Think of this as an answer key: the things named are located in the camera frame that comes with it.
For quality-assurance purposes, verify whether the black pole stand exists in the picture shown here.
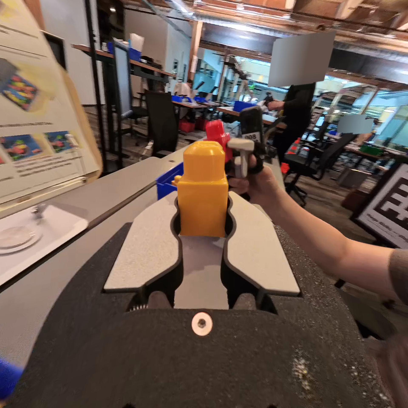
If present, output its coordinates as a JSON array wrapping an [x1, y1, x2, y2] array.
[[84, 0, 123, 174]]

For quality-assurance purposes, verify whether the black framed dark panel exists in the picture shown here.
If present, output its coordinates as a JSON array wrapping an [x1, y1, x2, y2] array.
[[41, 30, 67, 71]]

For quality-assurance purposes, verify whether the black office chair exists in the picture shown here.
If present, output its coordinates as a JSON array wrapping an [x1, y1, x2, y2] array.
[[145, 90, 180, 157], [285, 132, 356, 206]]

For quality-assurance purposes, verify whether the black framed marker sign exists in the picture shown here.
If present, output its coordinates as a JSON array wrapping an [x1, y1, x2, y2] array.
[[351, 163, 408, 249]]

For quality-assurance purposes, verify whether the black framed standing whiteboard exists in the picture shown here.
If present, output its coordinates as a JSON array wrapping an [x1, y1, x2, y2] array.
[[103, 40, 134, 173]]

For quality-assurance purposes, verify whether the person's right hand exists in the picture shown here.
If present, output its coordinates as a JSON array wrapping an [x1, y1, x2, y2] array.
[[228, 164, 287, 211]]

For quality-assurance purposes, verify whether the red one-stud toy block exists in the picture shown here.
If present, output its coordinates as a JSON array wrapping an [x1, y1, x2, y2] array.
[[205, 120, 232, 164]]

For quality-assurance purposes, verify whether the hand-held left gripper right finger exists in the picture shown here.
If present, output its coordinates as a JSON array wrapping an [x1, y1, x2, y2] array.
[[221, 191, 301, 307]]

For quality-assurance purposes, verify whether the brown cardboard box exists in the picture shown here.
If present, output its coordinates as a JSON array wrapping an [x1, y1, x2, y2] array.
[[341, 189, 370, 212]]

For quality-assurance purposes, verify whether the person's right forearm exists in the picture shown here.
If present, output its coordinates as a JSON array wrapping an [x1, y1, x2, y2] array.
[[265, 188, 397, 298]]

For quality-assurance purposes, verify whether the yellow two-stud toy block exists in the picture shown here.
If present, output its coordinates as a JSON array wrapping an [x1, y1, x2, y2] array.
[[177, 141, 229, 238]]

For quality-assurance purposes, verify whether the wooden standing desk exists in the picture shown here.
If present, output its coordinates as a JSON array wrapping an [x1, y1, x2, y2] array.
[[72, 44, 176, 77]]

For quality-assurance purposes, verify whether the white board stand base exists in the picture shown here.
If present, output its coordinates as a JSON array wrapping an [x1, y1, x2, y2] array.
[[0, 204, 89, 286]]

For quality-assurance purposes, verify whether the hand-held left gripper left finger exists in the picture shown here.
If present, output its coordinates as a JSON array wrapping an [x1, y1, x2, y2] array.
[[103, 191, 185, 302]]

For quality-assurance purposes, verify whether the grey metal box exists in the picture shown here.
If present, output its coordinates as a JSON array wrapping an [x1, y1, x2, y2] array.
[[338, 168, 372, 188]]

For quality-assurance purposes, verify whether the wooden instruction board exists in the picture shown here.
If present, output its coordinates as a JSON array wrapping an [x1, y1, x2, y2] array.
[[0, 0, 103, 209]]

